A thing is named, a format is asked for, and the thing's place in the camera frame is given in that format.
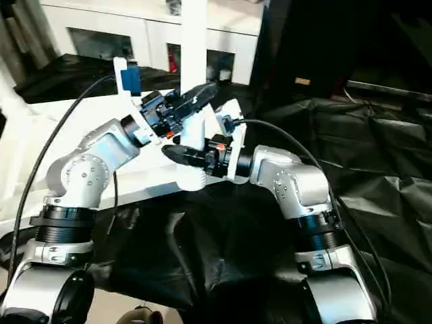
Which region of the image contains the white plastic table top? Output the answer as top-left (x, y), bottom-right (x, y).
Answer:
top-left (0, 89), bottom-right (246, 237)

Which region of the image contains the grey crumpled bag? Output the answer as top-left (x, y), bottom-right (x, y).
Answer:
top-left (164, 0), bottom-right (184, 15)

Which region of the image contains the white glass-door sideboard cabinet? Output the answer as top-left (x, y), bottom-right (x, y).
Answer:
top-left (38, 0), bottom-right (265, 84)

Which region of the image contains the black work mat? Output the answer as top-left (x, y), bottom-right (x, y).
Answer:
top-left (0, 53), bottom-right (432, 324)

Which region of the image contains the black backdrop cloth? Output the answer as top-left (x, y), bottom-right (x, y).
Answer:
top-left (248, 0), bottom-right (432, 101)

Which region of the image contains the grey metal rack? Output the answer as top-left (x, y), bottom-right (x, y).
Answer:
top-left (0, 0), bottom-right (60, 87)

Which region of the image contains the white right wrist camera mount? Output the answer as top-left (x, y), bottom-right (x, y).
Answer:
top-left (215, 99), bottom-right (248, 186)

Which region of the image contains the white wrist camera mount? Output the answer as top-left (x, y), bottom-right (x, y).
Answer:
top-left (215, 99), bottom-right (248, 186)
top-left (112, 56), bottom-right (162, 148)

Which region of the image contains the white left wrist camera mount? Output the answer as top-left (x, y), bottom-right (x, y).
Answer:
top-left (112, 56), bottom-right (162, 148)

